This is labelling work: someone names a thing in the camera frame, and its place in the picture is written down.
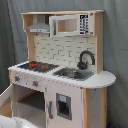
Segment white oven door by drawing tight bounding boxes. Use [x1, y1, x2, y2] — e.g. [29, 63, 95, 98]
[0, 85, 14, 107]

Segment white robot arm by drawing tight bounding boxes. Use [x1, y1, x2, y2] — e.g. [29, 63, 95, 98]
[0, 115, 38, 128]

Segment wooden toy kitchen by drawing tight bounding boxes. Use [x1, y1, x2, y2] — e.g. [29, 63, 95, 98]
[7, 9, 117, 128]

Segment metal sink basin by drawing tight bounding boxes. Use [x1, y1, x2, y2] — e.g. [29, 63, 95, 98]
[53, 67, 93, 81]

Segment black toy faucet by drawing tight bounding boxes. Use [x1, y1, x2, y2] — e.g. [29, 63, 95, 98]
[76, 50, 96, 71]

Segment black stovetop red burners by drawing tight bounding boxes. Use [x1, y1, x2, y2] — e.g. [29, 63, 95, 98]
[21, 61, 57, 73]

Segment right stove knob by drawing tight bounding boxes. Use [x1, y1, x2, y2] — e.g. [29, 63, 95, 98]
[32, 81, 38, 87]

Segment stove knob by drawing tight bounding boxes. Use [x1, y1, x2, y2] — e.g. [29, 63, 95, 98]
[32, 81, 38, 87]
[14, 76, 20, 81]

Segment grey ice dispenser panel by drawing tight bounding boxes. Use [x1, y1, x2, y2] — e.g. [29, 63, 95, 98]
[56, 93, 72, 120]

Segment grey range hood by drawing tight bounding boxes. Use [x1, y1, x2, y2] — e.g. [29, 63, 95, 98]
[26, 15, 50, 33]

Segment left stove knob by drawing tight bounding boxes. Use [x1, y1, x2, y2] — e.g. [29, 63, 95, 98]
[14, 76, 20, 81]

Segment grey fridge door handle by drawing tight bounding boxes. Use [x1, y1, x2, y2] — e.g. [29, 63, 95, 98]
[48, 101, 53, 119]

